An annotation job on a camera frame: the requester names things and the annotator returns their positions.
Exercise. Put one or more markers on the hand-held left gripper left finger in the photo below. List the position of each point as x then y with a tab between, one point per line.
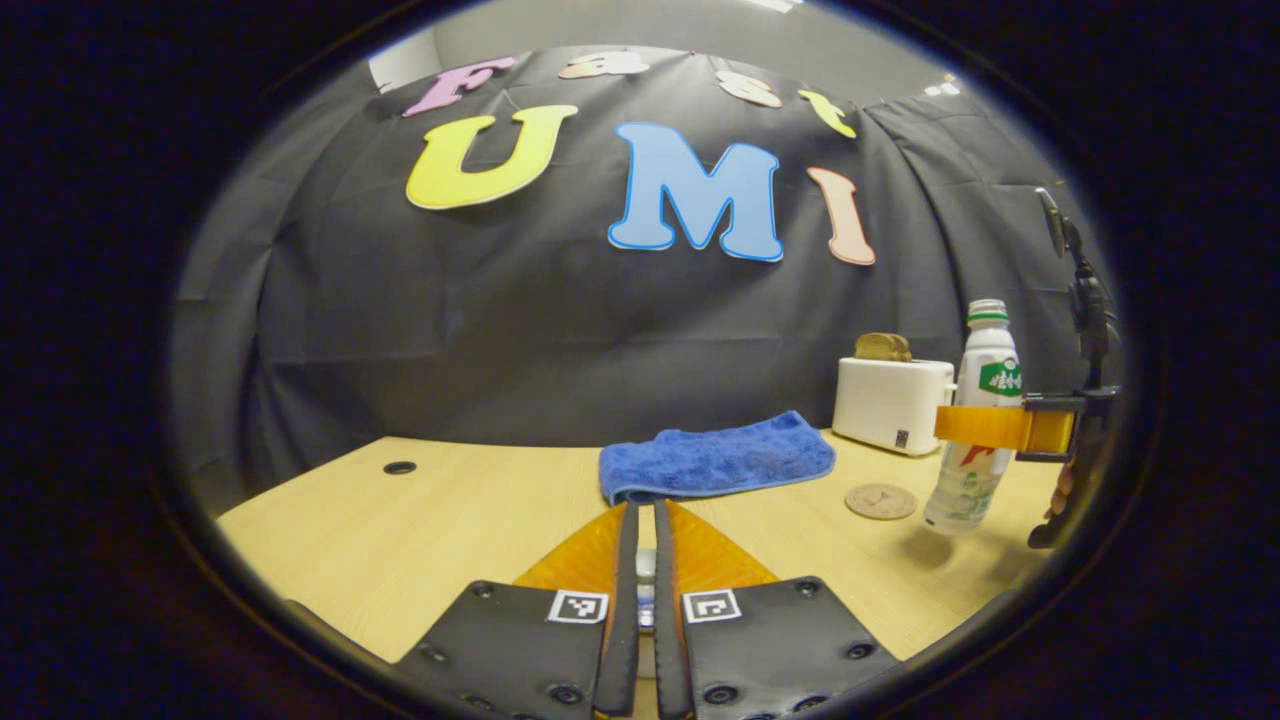
628	640

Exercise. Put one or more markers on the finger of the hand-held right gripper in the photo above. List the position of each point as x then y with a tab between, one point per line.
1000	427

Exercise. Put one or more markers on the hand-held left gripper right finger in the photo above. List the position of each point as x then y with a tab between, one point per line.
667	650

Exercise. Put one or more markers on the white water bottle green label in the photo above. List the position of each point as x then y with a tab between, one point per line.
985	360

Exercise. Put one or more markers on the round brown coaster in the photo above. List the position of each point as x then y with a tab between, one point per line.
880	501

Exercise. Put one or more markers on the white toaster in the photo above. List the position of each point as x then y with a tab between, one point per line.
890	405

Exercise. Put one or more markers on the brown bread slice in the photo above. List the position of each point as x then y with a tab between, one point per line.
882	348

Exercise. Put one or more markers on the blue towel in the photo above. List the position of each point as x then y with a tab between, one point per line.
720	460

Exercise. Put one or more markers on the small ceiling light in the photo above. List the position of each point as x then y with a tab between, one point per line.
942	89

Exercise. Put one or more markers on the black backdrop cloth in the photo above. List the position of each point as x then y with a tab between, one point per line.
450	320

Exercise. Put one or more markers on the ceiling light panel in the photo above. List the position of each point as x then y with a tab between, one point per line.
775	4

